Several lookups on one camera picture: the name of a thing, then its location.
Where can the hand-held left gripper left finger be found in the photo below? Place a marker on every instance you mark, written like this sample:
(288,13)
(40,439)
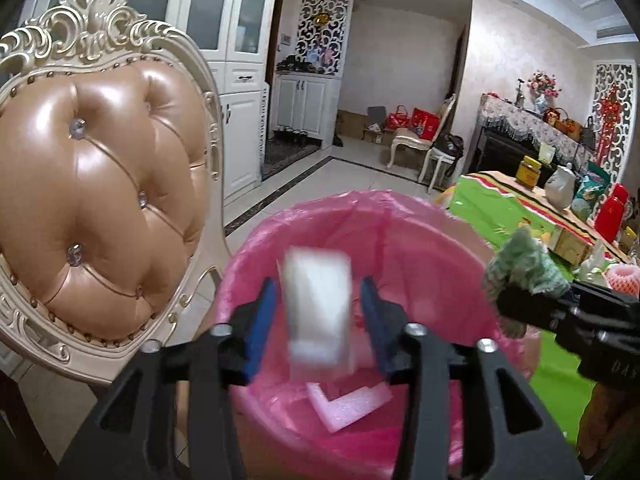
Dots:
(260,327)

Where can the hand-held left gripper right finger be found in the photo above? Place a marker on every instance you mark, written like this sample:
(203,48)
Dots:
(374,320)

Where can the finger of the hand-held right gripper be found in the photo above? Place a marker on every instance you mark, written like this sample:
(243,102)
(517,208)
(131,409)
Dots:
(530,307)

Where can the green knitted cloth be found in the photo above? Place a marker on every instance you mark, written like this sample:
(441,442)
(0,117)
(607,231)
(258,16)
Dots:
(525,265)

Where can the white foam block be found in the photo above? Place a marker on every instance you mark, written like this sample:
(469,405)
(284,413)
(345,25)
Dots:
(315,305)

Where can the bin with pink liner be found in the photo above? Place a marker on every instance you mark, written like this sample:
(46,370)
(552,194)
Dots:
(400,240)

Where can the pink foam fruit net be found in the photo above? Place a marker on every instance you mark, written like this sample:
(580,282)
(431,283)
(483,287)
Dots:
(625,280)

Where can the crumpled white plastic bag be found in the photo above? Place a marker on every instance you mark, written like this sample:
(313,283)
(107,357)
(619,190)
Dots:
(595,265)

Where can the small yellow cardboard box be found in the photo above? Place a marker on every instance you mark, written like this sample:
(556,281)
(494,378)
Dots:
(570,247)

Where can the glass jar with yellow lid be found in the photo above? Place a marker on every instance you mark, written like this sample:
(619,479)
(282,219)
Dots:
(629,241)

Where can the L-shaped foam piece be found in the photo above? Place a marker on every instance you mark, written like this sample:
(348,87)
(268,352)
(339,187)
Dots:
(345,407)

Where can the green printed tablecloth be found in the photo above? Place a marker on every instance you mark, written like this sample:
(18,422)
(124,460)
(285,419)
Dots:
(480,210)

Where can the red thermos flask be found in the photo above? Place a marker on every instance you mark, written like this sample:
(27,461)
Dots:
(611,210)

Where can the white ceramic jug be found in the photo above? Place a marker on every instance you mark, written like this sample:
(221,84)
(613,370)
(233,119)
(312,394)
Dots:
(559,187)

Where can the green snack bag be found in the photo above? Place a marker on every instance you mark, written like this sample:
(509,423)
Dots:
(590,192)

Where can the yellow label jar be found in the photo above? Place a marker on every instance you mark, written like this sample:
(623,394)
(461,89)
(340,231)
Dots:
(529,174)

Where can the black piano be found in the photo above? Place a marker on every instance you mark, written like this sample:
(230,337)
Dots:
(505,150)

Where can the dark door mat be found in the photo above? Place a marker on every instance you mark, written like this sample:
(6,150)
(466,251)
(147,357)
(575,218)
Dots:
(287,152)

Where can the cream chair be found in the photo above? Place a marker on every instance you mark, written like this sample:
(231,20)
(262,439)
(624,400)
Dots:
(412,142)

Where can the black handbag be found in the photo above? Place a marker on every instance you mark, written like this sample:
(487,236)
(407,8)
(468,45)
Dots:
(589,135)

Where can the brown handbag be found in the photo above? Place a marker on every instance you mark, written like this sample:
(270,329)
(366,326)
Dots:
(572,130)

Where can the wicker basket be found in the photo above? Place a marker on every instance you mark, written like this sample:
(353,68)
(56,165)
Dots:
(554,117)

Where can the lace piano cover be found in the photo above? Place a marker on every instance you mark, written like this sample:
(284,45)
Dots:
(510,115)

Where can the white glass-door cabinet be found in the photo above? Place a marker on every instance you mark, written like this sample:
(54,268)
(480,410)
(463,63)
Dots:
(240,125)

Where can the red gift bag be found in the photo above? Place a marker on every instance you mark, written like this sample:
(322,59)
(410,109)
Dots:
(424,122)

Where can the tufted leather dining chair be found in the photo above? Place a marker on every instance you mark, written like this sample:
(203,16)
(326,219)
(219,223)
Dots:
(100,185)

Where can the flower vase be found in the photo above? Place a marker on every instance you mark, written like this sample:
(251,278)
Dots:
(544,90)

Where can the white lattice partition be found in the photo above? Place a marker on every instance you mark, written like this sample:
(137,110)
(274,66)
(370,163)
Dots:
(627,110)

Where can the white shoe cabinet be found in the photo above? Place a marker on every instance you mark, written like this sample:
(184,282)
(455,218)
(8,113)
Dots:
(307,102)

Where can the white lattice screen panel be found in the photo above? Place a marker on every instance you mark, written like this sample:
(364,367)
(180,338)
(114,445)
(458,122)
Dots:
(327,25)

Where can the red knot wall hanging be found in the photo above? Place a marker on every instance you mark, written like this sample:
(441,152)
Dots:
(609,120)

